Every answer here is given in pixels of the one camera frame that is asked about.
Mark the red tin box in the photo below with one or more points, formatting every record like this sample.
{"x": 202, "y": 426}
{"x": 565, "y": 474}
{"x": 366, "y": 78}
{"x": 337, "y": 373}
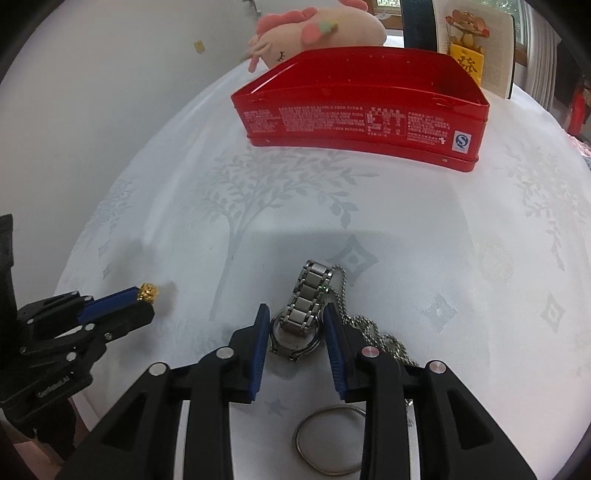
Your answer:
{"x": 346, "y": 115}

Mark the white patterned tablecloth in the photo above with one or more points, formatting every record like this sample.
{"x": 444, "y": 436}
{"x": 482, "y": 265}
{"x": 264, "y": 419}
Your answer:
{"x": 415, "y": 230}

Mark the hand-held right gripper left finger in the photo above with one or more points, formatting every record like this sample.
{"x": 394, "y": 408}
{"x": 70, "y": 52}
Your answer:
{"x": 261, "y": 350}

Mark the silver metal wristwatch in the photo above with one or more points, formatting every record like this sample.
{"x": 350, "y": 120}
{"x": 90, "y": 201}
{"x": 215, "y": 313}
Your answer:
{"x": 307, "y": 304}

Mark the gold pendant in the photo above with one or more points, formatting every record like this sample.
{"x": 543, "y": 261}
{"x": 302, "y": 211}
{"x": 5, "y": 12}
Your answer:
{"x": 148, "y": 293}

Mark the yellow wall sticker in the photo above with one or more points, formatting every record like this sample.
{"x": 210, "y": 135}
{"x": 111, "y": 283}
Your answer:
{"x": 200, "y": 46}

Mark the cartoon figurine yellow base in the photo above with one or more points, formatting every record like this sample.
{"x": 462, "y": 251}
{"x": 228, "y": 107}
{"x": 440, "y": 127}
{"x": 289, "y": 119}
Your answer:
{"x": 466, "y": 60}

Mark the red fire extinguisher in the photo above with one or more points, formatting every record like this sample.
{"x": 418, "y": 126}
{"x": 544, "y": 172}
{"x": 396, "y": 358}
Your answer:
{"x": 578, "y": 110}

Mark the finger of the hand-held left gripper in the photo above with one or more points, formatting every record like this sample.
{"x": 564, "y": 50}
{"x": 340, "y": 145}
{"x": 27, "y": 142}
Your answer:
{"x": 129, "y": 318}
{"x": 111, "y": 304}

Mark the thin silver bangle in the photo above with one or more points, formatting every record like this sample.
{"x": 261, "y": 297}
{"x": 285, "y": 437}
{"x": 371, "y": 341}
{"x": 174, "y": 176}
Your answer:
{"x": 298, "y": 438}

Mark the open book with cartoon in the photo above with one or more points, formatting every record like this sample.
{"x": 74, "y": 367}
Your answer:
{"x": 496, "y": 55}

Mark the pink plush toy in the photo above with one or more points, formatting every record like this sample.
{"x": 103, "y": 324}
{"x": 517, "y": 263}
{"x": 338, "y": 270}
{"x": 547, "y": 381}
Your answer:
{"x": 351, "y": 27}

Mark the wooden framed window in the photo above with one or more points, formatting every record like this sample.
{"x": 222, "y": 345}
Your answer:
{"x": 385, "y": 4}

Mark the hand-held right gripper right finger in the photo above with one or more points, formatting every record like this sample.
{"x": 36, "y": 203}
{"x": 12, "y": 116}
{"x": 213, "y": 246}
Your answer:
{"x": 334, "y": 350}

